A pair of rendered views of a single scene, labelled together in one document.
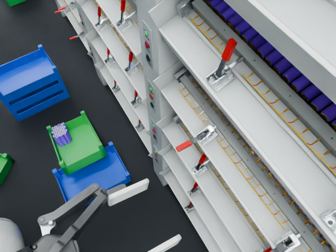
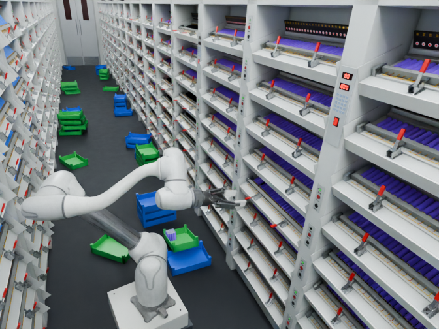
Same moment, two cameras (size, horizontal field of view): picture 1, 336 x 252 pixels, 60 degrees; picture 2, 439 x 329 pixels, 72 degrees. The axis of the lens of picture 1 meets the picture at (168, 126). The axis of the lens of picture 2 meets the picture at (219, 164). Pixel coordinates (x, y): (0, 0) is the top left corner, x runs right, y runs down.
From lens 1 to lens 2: 124 cm
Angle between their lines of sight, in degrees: 32
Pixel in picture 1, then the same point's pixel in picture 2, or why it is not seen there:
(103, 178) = (193, 261)
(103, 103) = (196, 224)
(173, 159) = (240, 235)
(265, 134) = (272, 178)
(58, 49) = not seen: hidden behind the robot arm
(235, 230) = (268, 245)
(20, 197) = not seen: hidden behind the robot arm
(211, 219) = (259, 260)
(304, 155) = (283, 181)
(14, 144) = not seen: hidden behind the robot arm
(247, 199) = (270, 215)
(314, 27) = (276, 143)
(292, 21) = (272, 142)
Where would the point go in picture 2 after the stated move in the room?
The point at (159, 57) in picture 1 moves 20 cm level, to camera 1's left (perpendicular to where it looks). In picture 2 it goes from (241, 169) to (208, 166)
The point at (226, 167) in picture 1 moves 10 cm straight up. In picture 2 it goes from (264, 206) to (266, 191)
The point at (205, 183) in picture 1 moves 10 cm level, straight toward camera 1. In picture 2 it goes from (256, 230) to (250, 239)
